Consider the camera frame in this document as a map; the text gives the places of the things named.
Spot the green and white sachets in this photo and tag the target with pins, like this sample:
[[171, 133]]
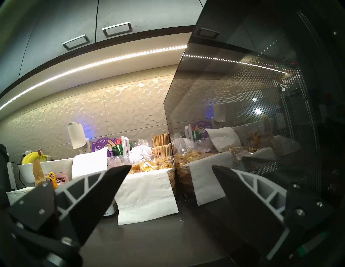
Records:
[[118, 149]]

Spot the yellow banana bunch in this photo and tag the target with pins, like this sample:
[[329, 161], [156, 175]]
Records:
[[31, 157]]

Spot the brown paper bag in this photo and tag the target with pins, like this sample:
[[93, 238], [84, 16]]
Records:
[[37, 172]]

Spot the dark upper cabinet door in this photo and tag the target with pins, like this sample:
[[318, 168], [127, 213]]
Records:
[[151, 13], [59, 21]]

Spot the white napkin stack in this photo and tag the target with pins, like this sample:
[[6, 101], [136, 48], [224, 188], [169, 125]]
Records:
[[16, 195]]

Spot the black glass microwave door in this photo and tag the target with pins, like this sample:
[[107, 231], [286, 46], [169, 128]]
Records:
[[242, 107]]

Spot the clear tub of wrapped pastries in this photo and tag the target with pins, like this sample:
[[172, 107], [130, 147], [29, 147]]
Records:
[[151, 164]]

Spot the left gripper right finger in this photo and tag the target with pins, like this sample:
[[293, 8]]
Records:
[[250, 210]]

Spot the wooden stirrer bundle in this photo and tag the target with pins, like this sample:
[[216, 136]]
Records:
[[161, 151], [161, 140]]

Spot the clear bag of cutlery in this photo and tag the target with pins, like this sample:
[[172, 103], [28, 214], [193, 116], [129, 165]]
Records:
[[117, 161]]

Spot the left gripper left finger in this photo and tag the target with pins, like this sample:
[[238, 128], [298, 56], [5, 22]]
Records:
[[80, 204]]

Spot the white paper napkin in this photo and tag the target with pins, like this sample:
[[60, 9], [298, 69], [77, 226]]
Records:
[[89, 162], [145, 196]]

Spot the pink snack packet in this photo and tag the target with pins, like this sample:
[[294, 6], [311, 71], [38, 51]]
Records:
[[63, 178]]

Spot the black coffee machine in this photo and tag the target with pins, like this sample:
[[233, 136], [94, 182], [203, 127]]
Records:
[[4, 172]]

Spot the purple coffee bag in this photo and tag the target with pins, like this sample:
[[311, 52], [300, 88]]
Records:
[[101, 145]]

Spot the white plastic cutlery bag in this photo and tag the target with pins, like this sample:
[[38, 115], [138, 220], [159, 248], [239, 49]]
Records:
[[140, 153]]

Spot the white LED light strip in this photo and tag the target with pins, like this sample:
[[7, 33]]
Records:
[[134, 55]]

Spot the large white bowl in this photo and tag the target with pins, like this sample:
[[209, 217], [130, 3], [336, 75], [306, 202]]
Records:
[[58, 164]]

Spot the white wall outlet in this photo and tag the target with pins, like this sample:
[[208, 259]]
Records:
[[87, 144]]

